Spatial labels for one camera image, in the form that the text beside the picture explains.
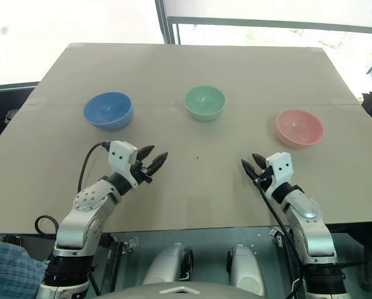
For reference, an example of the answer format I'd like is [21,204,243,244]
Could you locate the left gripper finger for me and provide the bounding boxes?
[148,151,169,176]
[137,145,156,161]

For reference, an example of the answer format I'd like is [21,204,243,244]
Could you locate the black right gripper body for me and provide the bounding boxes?
[252,166,274,189]

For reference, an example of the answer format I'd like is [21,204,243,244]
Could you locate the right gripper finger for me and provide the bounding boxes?
[250,153,268,171]
[241,158,259,180]

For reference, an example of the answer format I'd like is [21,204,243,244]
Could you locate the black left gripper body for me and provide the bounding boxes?
[129,160,154,187]

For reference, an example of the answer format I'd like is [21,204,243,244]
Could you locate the red bowl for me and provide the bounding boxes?
[275,108,325,149]

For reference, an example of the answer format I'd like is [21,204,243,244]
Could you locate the blue bowl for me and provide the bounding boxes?
[83,91,134,131]

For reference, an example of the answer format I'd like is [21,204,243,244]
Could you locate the metal table clamp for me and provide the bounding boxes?
[269,227,287,249]
[110,235,140,255]

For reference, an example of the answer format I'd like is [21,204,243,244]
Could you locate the green bowl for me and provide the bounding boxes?
[183,85,227,122]

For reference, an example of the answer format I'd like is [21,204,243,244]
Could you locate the silver right robot leg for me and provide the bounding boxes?
[227,244,267,297]

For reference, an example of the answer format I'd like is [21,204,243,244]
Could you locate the silver robot leg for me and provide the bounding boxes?
[227,244,267,297]
[141,242,194,286]

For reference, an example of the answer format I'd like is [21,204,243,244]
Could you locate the silver left robot leg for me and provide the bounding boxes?
[141,242,194,286]

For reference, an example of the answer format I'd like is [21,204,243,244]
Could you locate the grey robot torso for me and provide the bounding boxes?
[88,281,288,299]

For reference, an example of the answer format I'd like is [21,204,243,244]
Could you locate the black equipment beside table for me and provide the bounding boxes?
[0,81,41,154]

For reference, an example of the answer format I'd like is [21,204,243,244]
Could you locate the blue plaid cloth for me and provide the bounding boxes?
[0,237,47,299]

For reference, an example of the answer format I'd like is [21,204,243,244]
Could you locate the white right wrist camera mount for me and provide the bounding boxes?
[265,151,294,196]

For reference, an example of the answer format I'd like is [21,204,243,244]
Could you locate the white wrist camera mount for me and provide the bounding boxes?
[265,151,294,196]
[108,140,140,188]

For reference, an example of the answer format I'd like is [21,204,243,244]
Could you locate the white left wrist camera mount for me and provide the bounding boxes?
[108,140,140,188]

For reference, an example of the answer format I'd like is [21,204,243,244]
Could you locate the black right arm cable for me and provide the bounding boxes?
[254,181,310,287]

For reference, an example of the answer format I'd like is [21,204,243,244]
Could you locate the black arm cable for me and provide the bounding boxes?
[254,181,310,287]
[34,141,112,235]

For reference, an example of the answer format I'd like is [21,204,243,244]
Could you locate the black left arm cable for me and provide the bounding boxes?
[34,141,112,235]

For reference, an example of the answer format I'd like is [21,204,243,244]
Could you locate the dark window frame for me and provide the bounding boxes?
[154,0,372,45]

